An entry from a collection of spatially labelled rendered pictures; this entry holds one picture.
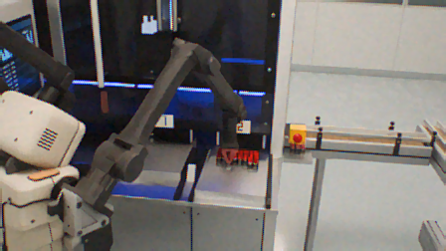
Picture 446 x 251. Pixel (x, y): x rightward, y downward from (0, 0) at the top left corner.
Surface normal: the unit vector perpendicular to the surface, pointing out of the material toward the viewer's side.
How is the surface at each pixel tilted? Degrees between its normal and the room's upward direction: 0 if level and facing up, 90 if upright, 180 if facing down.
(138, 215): 90
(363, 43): 90
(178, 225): 90
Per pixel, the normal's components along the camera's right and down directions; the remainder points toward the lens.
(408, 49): -0.11, 0.40
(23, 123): -0.40, -0.38
